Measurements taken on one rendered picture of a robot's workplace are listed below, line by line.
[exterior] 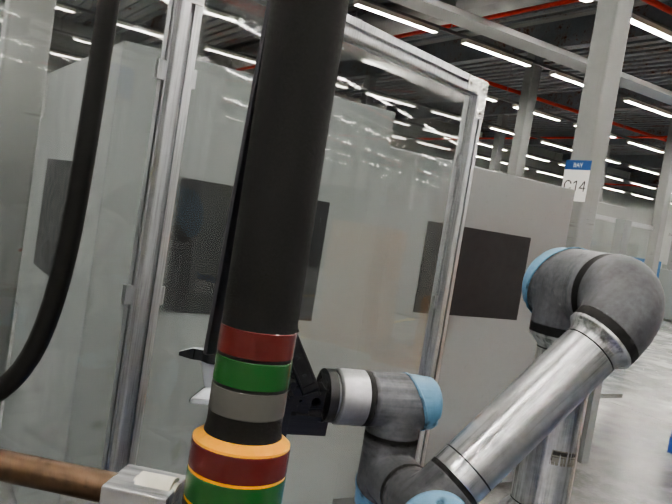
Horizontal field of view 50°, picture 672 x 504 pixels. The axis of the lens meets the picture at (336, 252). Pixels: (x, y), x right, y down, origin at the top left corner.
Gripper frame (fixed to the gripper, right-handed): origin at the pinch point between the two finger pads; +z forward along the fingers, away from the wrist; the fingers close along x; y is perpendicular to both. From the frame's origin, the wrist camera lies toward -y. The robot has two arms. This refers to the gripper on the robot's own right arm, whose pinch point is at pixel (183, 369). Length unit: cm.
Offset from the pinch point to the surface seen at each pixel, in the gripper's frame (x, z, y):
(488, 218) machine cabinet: 308, -218, 8
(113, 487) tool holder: -56, 11, -17
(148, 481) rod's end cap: -55, 9, -17
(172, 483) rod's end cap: -56, 8, -17
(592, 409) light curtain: 361, -384, 152
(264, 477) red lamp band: -58, 5, -19
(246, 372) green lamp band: -57, 6, -23
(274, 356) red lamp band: -57, 5, -24
